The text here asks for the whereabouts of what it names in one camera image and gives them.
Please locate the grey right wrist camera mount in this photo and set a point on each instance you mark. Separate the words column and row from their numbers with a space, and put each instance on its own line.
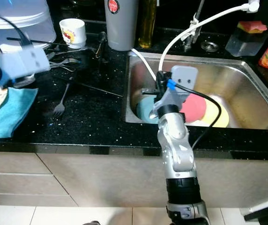
column 183, row 77

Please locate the chrome faucet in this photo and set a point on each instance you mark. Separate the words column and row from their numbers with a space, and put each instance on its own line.
column 194, row 28

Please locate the yellow oil bottle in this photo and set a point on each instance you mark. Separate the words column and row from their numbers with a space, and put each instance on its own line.
column 147, row 28

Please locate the beige cabinet door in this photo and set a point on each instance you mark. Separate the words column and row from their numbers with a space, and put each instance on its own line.
column 246, row 180
column 106, row 178

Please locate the yellow plate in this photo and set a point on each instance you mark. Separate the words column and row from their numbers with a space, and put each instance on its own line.
column 216, row 119

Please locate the white tap adapter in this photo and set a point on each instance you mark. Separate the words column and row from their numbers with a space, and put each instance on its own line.
column 253, row 5

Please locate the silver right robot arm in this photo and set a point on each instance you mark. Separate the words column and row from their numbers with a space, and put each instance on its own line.
column 178, row 150

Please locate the clear sponge holder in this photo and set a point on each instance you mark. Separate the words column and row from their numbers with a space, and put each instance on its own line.
column 244, row 45

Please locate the metal fork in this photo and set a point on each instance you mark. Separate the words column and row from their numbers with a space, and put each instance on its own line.
column 59, row 110

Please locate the beige drawer front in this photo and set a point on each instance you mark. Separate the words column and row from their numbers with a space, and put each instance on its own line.
column 21, row 200
column 12, row 163
column 17, row 183

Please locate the stainless steel sink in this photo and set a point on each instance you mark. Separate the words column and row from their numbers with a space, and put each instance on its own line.
column 246, row 89

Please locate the blue cloth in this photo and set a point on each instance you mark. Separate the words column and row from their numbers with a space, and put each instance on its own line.
column 12, row 117

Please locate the grey water filter canister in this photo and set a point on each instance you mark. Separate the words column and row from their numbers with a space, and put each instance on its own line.
column 121, row 28

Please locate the white cartoon cat mug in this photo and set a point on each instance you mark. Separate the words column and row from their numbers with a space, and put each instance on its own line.
column 73, row 35

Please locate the pink yellow sponge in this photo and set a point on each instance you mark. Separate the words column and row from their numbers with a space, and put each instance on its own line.
column 252, row 26

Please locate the teal plate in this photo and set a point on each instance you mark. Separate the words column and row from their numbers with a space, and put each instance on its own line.
column 145, row 115

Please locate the pink plate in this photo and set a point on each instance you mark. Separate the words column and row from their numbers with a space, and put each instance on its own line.
column 195, row 108

